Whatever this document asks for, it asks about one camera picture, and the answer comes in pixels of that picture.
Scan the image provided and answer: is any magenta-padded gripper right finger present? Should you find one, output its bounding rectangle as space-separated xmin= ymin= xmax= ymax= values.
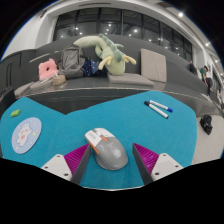
xmin=131 ymin=142 xmax=185 ymax=186

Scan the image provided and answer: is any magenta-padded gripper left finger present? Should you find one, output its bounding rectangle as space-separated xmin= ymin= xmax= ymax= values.
xmin=40 ymin=143 xmax=92 ymax=186

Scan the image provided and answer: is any grey white computer mouse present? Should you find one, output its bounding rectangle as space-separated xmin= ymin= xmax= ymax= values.
xmin=84 ymin=127 xmax=129 ymax=171

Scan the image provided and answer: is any round pale blue mouse pad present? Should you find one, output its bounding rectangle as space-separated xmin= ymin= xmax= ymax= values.
xmin=11 ymin=116 xmax=43 ymax=155

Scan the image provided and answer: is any white marker with black cap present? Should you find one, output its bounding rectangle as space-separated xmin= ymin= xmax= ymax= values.
xmin=143 ymin=100 xmax=170 ymax=120

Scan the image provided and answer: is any black bag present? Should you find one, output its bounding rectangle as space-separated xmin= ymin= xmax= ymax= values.
xmin=199 ymin=114 xmax=214 ymax=136

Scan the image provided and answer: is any green eraser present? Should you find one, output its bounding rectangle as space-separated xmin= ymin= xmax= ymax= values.
xmin=9 ymin=108 xmax=22 ymax=119

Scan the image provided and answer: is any small tan pouch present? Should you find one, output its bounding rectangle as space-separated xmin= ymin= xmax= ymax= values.
xmin=52 ymin=74 xmax=67 ymax=86

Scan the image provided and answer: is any flat grey square cushion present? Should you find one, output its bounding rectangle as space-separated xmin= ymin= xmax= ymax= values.
xmin=107 ymin=72 xmax=155 ymax=88

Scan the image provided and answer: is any flat grey seat cushion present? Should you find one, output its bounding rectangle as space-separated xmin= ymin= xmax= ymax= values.
xmin=13 ymin=82 xmax=36 ymax=98

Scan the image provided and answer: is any dark blue patterned bag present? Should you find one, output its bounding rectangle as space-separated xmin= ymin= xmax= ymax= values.
xmin=81 ymin=59 xmax=108 ymax=78

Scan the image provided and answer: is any upright grey square cushion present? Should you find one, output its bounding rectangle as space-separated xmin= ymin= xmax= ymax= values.
xmin=140 ymin=48 xmax=168 ymax=83

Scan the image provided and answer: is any pink plush cushion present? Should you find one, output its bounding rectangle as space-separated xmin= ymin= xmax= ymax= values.
xmin=37 ymin=58 xmax=60 ymax=81

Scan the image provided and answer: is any grey backpack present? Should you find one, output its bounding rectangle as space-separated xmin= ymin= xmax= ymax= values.
xmin=58 ymin=43 xmax=87 ymax=80

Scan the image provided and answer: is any person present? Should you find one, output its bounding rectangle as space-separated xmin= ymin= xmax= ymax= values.
xmin=203 ymin=65 xmax=215 ymax=98
xmin=189 ymin=60 xmax=198 ymax=76

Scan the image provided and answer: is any green dragon plush toy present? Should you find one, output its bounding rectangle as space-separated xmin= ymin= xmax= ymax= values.
xmin=73 ymin=33 xmax=138 ymax=76

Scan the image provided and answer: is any large dark glass window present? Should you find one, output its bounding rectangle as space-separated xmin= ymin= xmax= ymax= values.
xmin=53 ymin=8 xmax=194 ymax=63

